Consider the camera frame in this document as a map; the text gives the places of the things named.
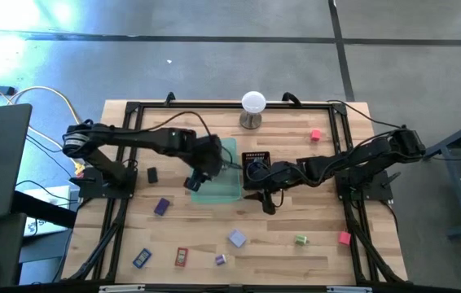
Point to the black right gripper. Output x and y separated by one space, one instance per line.
273 177

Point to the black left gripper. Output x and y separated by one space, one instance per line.
208 156

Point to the green USB charger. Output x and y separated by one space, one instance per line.
300 240

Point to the black calculator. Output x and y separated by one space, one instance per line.
152 175

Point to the dark purple charger block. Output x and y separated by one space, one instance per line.
161 206

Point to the pink charger cube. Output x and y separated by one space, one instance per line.
315 135
344 238

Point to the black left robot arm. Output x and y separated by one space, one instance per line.
133 136

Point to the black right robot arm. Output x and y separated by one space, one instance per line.
356 156

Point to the teal translucent plastic bin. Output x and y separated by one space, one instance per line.
230 191

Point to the black slotted plastic basket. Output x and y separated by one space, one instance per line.
261 155

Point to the lavender multi-port charger block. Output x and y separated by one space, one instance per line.
237 238

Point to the white-shade metal table lamp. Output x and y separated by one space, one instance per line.
253 102

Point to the red calculator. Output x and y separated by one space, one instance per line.
181 256

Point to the blue calculator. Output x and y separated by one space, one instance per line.
142 258

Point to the black desk stand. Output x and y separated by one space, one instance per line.
43 209

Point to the white paper box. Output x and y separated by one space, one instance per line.
47 228

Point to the purple and white wall charger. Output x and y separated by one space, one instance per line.
220 259

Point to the black metal table frame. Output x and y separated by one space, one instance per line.
295 105

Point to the silver edge bracket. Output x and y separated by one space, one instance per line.
120 289
348 289

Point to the blue-grey metal table frame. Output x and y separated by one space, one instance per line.
456 191

